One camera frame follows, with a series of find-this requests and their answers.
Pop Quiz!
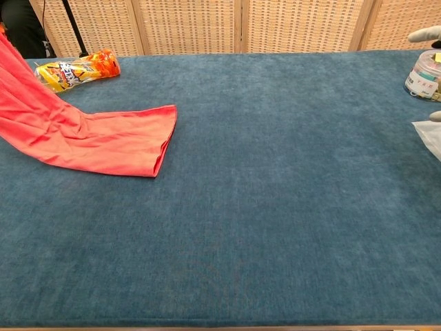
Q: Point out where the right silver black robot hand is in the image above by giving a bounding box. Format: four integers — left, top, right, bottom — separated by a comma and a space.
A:
408, 26, 441, 122

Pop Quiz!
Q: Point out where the red t-shirt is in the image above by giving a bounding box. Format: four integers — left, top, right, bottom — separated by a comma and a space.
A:
0, 32, 178, 179

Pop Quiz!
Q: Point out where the clear jar of clips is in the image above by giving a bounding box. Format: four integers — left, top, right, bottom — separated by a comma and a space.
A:
403, 50, 441, 103

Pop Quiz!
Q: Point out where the frosted bag with white cloth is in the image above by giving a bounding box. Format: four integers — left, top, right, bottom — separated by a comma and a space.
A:
411, 119, 441, 163

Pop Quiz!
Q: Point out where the blue table cloth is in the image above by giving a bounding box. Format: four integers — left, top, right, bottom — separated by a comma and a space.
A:
0, 50, 441, 328

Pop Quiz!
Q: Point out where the wicker folding screen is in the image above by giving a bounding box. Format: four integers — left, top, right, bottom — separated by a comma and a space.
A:
29, 0, 441, 58

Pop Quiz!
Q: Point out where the black tripod stand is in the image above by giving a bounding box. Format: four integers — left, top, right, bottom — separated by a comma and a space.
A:
61, 0, 89, 58

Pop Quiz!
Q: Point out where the orange yellow drink bottle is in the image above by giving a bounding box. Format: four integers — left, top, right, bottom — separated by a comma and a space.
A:
34, 49, 121, 94

